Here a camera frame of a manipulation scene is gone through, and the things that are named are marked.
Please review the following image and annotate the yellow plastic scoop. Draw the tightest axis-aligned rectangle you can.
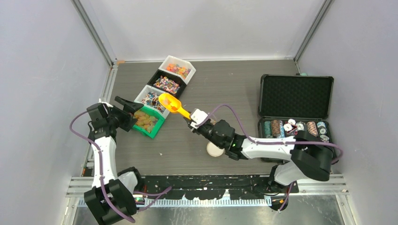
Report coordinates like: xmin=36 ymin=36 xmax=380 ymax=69
xmin=158 ymin=93 xmax=190 ymax=119

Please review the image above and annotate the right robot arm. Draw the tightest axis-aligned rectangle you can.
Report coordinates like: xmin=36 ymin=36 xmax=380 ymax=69
xmin=185 ymin=109 xmax=333 ymax=192

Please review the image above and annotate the white lollipop bin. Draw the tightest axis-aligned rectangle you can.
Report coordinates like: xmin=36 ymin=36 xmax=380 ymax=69
xmin=134 ymin=85 xmax=170 ymax=118

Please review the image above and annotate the white gummy candy bin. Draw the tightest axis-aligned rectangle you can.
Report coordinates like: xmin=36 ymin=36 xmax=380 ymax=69
xmin=158 ymin=55 xmax=196 ymax=84

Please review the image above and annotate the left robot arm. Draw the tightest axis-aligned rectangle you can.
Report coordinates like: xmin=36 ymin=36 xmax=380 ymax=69
xmin=84 ymin=96 xmax=144 ymax=225

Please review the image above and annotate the black swirl lollipop bin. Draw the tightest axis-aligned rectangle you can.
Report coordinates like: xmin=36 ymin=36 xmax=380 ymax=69
xmin=147 ymin=70 xmax=187 ymax=98

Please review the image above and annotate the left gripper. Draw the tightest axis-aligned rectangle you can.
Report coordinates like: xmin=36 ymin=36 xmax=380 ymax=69
xmin=107 ymin=97 xmax=144 ymax=132

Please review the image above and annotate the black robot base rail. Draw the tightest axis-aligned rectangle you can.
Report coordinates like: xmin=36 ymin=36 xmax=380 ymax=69
xmin=134 ymin=175 xmax=299 ymax=200

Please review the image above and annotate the black poker chip case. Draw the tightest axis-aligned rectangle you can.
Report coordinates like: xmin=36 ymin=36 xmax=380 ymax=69
xmin=258 ymin=74 xmax=339 ymax=164

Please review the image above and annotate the green candy bin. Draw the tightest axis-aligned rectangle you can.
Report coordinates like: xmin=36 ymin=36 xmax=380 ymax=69
xmin=132 ymin=106 xmax=165 ymax=139

